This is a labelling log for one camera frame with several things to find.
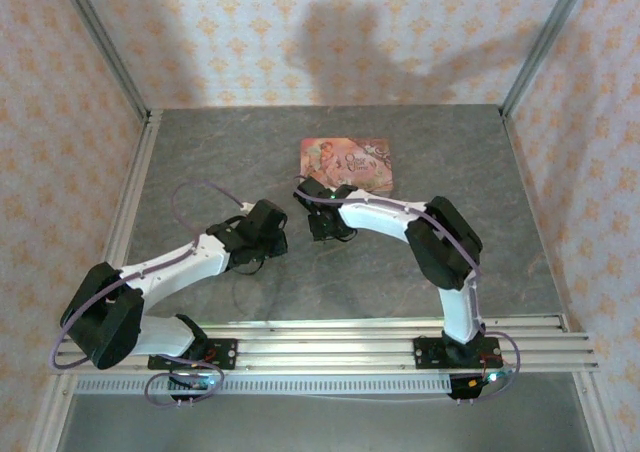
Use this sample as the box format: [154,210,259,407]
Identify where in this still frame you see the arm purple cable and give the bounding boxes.
[48,179,247,409]
[293,174,524,406]

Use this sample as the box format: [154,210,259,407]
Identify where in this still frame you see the aluminium frame post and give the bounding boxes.
[53,0,154,123]
[499,0,596,118]

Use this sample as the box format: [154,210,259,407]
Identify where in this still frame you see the white slotted cable duct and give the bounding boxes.
[74,374,454,396]

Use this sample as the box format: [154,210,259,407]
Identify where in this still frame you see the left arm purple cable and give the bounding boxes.
[48,179,247,409]

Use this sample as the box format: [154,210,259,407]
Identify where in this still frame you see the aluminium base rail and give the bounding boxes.
[54,314,599,373]

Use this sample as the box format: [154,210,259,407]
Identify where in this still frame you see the aluminium table side rail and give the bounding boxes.
[29,110,164,452]
[499,104,614,452]

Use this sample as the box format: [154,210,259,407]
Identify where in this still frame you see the pink illustrated box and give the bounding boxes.
[298,137,395,196]

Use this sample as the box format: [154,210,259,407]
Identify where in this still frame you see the base electronics board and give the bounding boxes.
[167,369,224,403]
[447,366,516,403]

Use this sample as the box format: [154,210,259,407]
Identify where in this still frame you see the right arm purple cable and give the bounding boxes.
[293,174,524,406]

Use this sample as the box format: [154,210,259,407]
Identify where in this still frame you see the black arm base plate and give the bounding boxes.
[413,336,501,371]
[147,338,239,372]

